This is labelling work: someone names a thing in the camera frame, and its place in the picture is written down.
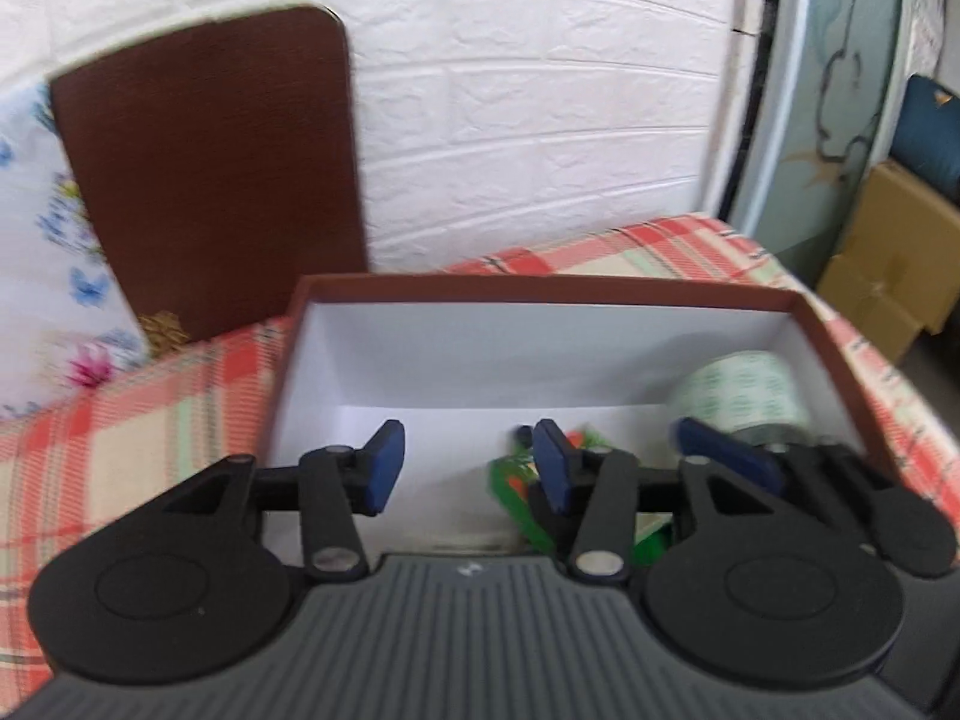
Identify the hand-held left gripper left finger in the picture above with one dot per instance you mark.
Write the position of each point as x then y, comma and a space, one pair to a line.
382, 465

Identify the large patterned tape roll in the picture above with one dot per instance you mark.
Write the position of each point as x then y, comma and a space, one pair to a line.
742, 390

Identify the dark blue bag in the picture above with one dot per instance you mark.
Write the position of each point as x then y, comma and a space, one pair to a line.
930, 142

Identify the brown wooden headboard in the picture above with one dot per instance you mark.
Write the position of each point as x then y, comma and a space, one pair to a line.
217, 180

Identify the brown box with white inside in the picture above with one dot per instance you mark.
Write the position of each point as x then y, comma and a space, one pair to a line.
480, 360

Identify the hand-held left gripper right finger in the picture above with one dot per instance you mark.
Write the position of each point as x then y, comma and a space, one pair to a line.
555, 465

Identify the cardboard box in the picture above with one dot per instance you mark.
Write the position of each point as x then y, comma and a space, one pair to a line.
892, 262

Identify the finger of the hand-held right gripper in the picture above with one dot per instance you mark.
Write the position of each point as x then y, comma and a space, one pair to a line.
720, 444

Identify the floral headboard panel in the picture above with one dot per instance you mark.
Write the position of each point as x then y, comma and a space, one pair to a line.
52, 300

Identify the plaid blanket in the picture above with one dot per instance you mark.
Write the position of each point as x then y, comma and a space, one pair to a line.
150, 420

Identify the green box with printed picture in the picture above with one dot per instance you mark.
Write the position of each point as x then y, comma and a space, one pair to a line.
514, 484

